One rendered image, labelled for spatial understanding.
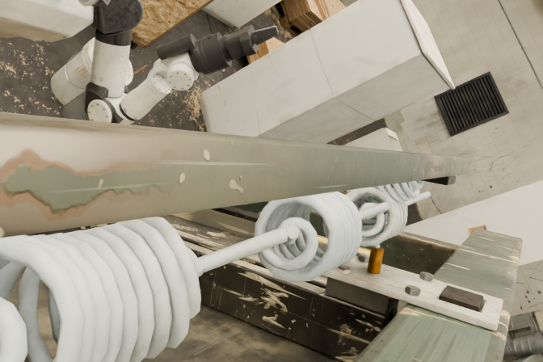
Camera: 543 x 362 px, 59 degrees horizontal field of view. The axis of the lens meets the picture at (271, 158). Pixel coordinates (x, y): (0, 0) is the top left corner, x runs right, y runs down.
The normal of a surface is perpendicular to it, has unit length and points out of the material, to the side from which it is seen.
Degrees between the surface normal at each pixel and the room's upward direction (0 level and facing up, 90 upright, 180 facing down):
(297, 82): 90
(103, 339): 24
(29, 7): 68
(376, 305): 90
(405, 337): 57
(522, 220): 90
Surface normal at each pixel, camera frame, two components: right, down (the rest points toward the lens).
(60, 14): 0.61, 0.72
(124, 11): 0.58, 0.47
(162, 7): 0.11, 0.84
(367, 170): 0.86, 0.18
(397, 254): -0.48, -0.01
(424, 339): 0.16, -0.98
